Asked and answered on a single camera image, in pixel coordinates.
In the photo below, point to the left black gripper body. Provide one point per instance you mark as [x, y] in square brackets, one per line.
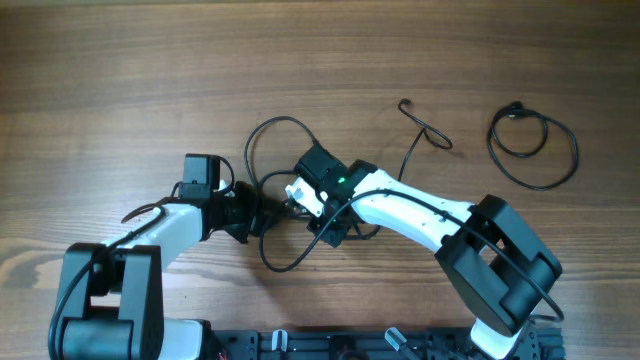
[241, 215]

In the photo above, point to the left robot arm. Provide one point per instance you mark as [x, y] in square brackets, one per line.
[110, 297]

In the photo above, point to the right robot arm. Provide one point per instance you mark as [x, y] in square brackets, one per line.
[496, 263]

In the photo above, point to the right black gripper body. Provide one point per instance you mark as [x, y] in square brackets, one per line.
[330, 226]

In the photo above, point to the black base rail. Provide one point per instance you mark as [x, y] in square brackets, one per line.
[447, 343]

